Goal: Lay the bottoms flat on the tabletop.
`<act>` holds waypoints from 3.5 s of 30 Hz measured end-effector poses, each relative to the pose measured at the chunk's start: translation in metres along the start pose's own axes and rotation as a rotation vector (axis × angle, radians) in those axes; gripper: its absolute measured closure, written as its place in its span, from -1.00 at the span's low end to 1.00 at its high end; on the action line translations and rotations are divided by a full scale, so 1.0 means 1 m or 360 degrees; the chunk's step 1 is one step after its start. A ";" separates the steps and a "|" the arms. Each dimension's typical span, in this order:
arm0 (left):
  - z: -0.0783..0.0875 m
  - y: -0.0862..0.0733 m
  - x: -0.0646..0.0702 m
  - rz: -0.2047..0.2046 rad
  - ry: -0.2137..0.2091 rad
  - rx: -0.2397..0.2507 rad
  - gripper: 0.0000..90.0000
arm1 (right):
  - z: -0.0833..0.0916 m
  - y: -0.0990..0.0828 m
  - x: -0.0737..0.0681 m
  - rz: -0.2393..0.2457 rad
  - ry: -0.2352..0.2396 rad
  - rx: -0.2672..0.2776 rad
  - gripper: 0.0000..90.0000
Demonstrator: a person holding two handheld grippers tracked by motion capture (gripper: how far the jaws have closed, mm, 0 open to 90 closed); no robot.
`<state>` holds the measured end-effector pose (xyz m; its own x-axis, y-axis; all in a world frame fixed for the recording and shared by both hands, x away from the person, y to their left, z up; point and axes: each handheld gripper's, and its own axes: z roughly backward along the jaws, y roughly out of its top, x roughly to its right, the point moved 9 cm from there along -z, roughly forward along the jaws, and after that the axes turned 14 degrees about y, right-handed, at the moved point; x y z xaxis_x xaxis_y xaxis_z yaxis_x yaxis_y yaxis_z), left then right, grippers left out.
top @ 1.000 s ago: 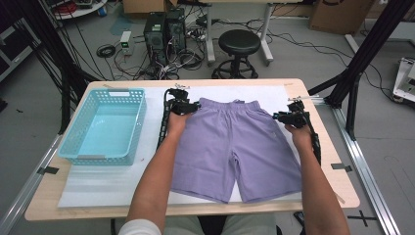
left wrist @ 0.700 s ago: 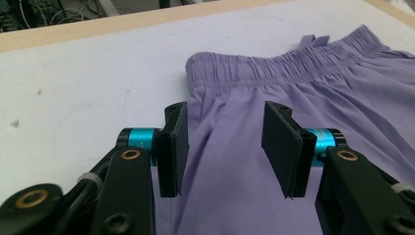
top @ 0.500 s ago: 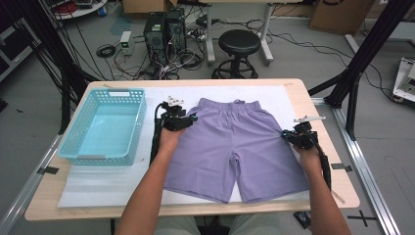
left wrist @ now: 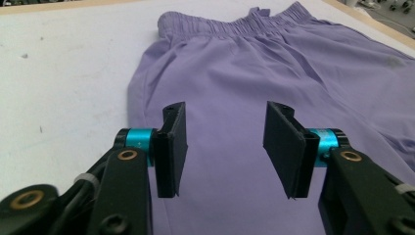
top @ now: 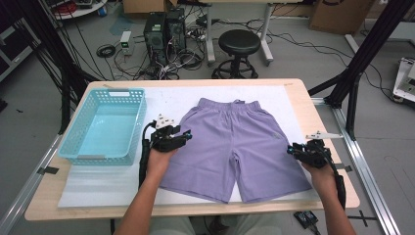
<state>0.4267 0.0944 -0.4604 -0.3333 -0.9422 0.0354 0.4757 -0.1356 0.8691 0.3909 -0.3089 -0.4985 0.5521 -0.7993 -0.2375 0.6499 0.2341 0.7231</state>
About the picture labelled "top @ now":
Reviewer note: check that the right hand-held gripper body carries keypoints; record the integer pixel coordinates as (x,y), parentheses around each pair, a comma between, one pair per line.
(314,155)

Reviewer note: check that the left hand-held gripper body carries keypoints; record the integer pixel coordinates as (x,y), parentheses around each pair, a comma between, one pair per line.
(164,142)

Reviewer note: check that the purple shorts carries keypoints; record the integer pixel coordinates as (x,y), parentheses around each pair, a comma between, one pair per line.
(235,140)

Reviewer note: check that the light blue plastic basket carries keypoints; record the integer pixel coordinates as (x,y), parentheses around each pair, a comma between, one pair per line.
(104,130)

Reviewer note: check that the person's left hand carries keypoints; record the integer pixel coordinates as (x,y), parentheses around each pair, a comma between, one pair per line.
(160,164)

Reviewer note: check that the person's right hand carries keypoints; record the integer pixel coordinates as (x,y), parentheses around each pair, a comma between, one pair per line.
(323,181)

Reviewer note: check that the black tape strip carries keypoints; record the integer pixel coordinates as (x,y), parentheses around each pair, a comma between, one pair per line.
(346,168)
(47,170)

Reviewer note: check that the small black floor device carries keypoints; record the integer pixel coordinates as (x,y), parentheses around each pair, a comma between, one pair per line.
(305,219)

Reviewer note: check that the black tape cross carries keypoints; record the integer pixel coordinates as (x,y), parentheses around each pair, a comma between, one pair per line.
(362,218)

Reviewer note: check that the person's light trousers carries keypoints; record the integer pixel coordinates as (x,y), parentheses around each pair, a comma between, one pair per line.
(176,227)

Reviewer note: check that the black computer tower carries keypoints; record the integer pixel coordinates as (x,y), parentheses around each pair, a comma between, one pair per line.
(155,36)
(176,29)

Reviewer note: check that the white power supply box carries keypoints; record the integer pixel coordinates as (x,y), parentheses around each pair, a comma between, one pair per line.
(126,41)

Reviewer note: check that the black round stool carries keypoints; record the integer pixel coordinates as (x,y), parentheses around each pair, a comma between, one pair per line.
(239,41)

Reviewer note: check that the white device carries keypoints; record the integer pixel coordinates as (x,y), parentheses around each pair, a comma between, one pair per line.
(403,81)

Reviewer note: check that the small cardboard box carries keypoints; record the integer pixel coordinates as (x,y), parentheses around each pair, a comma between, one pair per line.
(143,6)

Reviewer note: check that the large cardboard box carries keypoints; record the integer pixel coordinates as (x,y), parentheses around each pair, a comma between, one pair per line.
(339,16)

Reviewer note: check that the round white table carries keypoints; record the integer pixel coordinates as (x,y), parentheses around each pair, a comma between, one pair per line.
(81,11)

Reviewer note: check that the black shelf unit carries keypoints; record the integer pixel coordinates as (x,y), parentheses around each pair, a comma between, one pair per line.
(13,49)

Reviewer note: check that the aluminium floor rail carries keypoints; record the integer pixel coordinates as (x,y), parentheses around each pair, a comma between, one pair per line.
(27,186)
(357,156)

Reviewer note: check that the white table frame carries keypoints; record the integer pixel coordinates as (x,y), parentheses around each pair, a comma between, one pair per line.
(210,39)

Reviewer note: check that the black metal frame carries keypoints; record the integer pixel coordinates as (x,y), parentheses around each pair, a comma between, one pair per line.
(367,49)
(67,98)

